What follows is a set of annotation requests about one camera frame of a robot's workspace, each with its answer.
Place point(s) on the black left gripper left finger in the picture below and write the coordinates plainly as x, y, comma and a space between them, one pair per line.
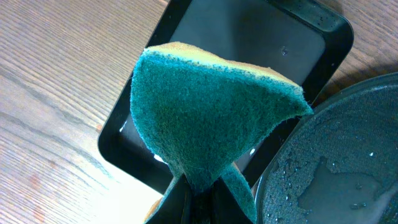
176, 208

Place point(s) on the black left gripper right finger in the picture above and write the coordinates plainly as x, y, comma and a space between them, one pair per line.
225, 209

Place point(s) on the green yellow sponge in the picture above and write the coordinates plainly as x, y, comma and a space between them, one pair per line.
199, 113

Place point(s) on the black round tray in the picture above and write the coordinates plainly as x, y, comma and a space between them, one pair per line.
340, 164

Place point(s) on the black rectangular tray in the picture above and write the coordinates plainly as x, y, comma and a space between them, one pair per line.
304, 40

